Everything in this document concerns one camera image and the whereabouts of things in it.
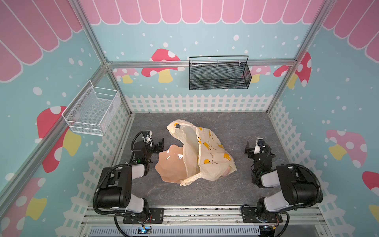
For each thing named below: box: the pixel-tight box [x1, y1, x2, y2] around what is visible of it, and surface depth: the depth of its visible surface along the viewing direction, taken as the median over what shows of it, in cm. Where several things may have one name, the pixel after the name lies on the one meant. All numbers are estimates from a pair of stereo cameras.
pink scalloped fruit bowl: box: [154, 144, 188, 184], surface depth 93 cm
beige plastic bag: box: [166, 119, 237, 187], surface depth 79 cm
